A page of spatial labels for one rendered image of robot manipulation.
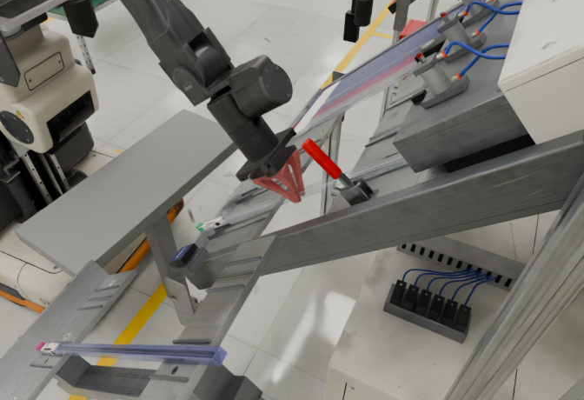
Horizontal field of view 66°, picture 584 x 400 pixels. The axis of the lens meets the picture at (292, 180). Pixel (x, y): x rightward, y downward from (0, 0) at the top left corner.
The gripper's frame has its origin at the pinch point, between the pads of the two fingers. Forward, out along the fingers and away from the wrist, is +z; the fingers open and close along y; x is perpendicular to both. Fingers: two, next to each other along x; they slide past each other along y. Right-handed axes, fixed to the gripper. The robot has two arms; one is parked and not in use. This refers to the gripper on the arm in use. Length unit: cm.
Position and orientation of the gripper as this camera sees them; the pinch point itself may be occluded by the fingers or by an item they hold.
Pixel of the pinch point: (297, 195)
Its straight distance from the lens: 72.5
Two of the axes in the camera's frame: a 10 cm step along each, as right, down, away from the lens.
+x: -7.0, 2.1, 6.8
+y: 4.4, -6.3, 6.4
